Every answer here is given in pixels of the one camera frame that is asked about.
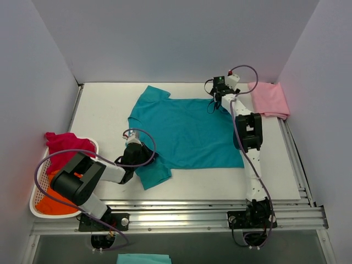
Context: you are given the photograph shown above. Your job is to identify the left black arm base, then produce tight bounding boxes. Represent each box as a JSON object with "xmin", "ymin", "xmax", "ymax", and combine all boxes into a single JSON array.
[{"xmin": 78, "ymin": 213, "xmax": 130, "ymax": 232}]

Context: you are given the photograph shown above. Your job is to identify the aluminium mounting rail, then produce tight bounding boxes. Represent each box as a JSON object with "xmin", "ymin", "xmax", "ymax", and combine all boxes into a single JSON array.
[{"xmin": 29, "ymin": 199, "xmax": 331, "ymax": 237}]

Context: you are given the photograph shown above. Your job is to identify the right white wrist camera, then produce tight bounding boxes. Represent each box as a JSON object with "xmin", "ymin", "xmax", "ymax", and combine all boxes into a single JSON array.
[{"xmin": 225, "ymin": 70, "xmax": 240, "ymax": 90}]

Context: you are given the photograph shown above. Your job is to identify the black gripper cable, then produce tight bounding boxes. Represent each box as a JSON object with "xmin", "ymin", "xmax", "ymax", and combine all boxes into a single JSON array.
[{"xmin": 203, "ymin": 78, "xmax": 222, "ymax": 114}]

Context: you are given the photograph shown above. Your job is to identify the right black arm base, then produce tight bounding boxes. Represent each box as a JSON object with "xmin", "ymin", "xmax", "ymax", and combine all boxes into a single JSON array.
[{"xmin": 227, "ymin": 197, "xmax": 278, "ymax": 229}]

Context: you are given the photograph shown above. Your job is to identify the orange t-shirt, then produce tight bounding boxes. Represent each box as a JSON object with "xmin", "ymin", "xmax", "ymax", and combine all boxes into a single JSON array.
[{"xmin": 35, "ymin": 185, "xmax": 78, "ymax": 216}]

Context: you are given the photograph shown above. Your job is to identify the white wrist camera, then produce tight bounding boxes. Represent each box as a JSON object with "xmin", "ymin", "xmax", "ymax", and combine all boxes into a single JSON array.
[
  {"xmin": 225, "ymin": 70, "xmax": 240, "ymax": 90},
  {"xmin": 122, "ymin": 130, "xmax": 142, "ymax": 146}
]

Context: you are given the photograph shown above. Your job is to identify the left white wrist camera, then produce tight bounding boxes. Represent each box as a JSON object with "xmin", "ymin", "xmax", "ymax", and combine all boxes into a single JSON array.
[{"xmin": 122, "ymin": 130, "xmax": 142, "ymax": 146}]

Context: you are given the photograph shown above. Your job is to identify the teal folded cloth bottom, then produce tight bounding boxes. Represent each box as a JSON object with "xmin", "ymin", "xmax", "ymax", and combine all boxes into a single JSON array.
[{"xmin": 116, "ymin": 254, "xmax": 172, "ymax": 264}]

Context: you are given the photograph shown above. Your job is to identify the crimson red t-shirt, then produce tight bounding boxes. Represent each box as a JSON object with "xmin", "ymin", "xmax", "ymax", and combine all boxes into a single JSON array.
[{"xmin": 44, "ymin": 132, "xmax": 97, "ymax": 175}]

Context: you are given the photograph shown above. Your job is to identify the teal t-shirt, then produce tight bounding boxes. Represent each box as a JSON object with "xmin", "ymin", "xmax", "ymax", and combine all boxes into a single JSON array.
[{"xmin": 128, "ymin": 86, "xmax": 244, "ymax": 190}]

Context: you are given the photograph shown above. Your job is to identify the folded pink t-shirt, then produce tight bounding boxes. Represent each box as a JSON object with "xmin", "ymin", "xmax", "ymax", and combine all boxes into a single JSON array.
[{"xmin": 251, "ymin": 82, "xmax": 290, "ymax": 120}]

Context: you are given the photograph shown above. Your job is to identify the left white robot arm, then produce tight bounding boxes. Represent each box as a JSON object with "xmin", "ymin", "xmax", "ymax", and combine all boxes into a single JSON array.
[{"xmin": 50, "ymin": 143, "xmax": 158, "ymax": 230}]

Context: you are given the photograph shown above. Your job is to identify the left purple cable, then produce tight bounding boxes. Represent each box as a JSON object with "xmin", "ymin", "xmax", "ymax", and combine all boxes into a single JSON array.
[{"xmin": 33, "ymin": 128, "xmax": 157, "ymax": 251}]

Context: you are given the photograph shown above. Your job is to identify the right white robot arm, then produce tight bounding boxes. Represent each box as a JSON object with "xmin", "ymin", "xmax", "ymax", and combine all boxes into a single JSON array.
[{"xmin": 210, "ymin": 74, "xmax": 272, "ymax": 227}]

